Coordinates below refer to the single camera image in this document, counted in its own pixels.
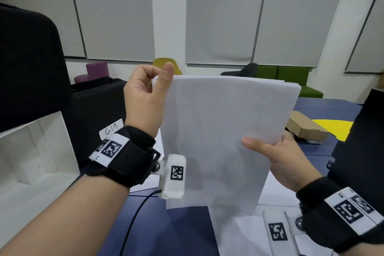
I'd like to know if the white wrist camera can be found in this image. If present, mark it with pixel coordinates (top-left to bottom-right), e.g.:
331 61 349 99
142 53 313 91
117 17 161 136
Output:
157 154 188 200
262 208 301 256

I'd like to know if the black left wrist strap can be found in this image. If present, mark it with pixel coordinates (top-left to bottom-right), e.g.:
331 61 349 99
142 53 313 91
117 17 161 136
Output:
87 126 162 188

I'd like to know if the person's right hand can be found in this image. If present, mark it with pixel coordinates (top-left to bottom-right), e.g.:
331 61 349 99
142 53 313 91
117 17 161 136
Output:
241 130 324 193

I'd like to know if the yellow folder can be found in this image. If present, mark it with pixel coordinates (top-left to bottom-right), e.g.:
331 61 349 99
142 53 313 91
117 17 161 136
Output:
312 119 355 142

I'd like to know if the black left camera cable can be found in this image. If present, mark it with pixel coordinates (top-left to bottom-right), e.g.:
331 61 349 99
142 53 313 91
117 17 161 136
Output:
119 189 163 256

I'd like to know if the pile of white papers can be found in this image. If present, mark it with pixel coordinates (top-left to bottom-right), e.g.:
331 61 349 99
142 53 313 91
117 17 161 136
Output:
129 131 310 256

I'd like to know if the yellow armchair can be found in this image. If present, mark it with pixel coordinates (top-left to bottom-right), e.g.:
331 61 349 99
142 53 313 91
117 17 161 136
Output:
151 58 183 76

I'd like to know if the black right wrist strap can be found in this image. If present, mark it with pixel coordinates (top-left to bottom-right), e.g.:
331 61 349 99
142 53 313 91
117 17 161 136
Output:
295 176 384 250

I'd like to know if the person's left hand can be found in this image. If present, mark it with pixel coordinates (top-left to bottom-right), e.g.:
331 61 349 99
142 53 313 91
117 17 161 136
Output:
123 62 176 139

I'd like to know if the tall purple stool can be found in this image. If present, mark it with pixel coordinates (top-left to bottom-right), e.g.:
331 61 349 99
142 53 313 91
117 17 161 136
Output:
86 61 110 80

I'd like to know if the black fabric bag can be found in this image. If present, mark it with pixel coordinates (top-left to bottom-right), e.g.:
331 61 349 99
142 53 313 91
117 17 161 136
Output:
326 88 384 205

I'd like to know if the black armchair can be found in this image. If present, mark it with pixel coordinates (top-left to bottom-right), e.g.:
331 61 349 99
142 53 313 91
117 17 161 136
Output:
220 63 260 78

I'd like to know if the open white box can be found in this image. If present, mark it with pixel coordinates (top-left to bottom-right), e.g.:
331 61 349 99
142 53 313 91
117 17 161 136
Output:
0 111 81 229

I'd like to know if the person's right forearm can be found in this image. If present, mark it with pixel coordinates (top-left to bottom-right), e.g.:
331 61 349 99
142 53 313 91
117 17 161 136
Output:
335 239 384 256

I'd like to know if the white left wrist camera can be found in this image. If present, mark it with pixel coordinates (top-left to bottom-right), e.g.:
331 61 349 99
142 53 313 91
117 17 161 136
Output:
157 154 188 200

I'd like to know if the brown cardboard box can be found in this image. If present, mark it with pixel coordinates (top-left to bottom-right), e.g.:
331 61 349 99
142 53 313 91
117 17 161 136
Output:
286 111 330 145

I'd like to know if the person's left forearm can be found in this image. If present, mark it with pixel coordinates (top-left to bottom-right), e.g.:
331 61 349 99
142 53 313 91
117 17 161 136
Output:
0 174 131 256

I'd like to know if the black wrist strap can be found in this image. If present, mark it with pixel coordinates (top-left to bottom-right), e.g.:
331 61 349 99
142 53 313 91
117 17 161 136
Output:
87 126 162 188
295 176 384 250

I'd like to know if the green sofa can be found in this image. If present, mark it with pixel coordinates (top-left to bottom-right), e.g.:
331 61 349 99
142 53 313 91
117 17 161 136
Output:
256 66 324 99

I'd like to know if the neat white paper sheaf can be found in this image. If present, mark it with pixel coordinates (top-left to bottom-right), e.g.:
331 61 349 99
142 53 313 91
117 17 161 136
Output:
151 75 302 217

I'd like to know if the black case with white label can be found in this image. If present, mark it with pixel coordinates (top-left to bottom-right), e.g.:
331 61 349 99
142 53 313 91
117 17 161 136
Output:
63 76 128 170

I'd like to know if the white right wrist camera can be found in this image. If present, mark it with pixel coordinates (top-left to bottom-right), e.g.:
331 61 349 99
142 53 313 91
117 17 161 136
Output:
262 208 301 256

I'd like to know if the grey roller blind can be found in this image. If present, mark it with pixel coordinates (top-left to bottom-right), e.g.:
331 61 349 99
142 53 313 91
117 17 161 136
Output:
253 0 352 68
67 0 155 62
185 0 271 66
0 0 87 59
344 0 384 74

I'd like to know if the large black carrying case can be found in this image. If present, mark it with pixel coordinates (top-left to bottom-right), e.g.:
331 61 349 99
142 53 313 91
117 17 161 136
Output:
0 3 73 134

